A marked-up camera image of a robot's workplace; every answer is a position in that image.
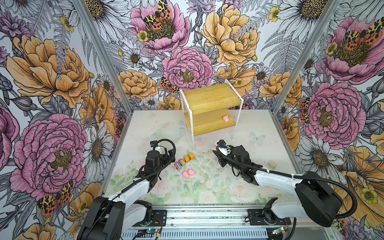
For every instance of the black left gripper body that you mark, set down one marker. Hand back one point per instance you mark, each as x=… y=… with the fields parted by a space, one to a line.
x=165 y=159

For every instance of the aluminium corner post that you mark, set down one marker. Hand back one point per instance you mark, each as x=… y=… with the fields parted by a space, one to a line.
x=93 y=33
x=323 y=22

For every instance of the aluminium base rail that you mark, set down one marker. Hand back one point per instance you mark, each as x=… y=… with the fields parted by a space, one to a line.
x=206 y=217

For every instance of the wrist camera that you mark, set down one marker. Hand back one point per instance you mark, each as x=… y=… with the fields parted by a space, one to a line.
x=223 y=148
x=153 y=144

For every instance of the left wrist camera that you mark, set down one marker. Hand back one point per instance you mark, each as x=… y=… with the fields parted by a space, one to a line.
x=153 y=144

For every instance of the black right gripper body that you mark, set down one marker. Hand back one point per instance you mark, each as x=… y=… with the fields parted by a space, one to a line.
x=227 y=160

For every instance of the black mounting plate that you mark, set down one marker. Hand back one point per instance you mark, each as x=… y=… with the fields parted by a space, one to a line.
x=155 y=218
x=258 y=217

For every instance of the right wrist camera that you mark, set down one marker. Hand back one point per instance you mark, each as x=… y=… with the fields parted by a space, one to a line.
x=223 y=148

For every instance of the aluminium right corner post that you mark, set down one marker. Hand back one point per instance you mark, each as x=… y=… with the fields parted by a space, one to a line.
x=323 y=22

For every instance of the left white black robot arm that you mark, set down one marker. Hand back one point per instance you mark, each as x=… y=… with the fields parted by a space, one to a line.
x=109 y=217

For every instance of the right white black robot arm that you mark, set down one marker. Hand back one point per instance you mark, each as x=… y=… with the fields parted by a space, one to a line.
x=314 y=198

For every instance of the aluminium left corner post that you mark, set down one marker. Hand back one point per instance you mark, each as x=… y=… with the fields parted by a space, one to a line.
x=93 y=33

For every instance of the white wooden two-tier shelf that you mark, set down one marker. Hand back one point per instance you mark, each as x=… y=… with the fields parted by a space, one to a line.
x=204 y=108

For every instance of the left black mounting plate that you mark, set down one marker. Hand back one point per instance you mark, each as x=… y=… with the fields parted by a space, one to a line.
x=155 y=218

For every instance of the white vented cable duct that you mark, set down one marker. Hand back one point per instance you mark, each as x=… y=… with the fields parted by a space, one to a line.
x=196 y=234

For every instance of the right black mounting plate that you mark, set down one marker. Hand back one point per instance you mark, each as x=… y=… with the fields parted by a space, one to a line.
x=258 y=217

